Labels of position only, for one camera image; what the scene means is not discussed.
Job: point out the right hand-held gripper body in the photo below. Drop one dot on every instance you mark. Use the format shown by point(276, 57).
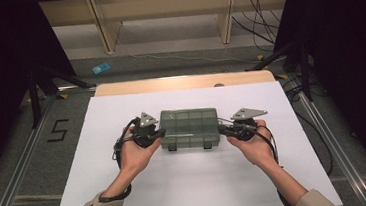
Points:
point(247, 113)

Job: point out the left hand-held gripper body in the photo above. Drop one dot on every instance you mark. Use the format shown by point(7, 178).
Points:
point(145, 133)

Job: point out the grey transparent compartment box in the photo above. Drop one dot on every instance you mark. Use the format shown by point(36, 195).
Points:
point(189, 122)

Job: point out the person's left hand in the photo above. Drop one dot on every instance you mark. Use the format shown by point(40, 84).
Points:
point(135, 159)

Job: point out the person's right hand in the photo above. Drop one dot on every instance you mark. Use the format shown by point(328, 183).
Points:
point(258, 150)

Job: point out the white table sheet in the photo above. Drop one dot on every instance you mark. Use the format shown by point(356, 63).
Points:
point(211, 187)

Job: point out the black metal stand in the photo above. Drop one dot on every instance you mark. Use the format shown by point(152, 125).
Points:
point(34, 99)
point(305, 72)

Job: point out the blue card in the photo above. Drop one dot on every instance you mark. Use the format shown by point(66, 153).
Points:
point(101, 68)

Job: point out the dark curtain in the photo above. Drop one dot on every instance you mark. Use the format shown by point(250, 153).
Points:
point(0, 65)
point(352, 68)

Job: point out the light wooden bench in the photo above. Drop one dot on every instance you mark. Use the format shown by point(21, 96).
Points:
point(162, 4)

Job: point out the aluminium floor rail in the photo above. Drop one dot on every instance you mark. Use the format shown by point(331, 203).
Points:
point(335, 150)
point(19, 167)

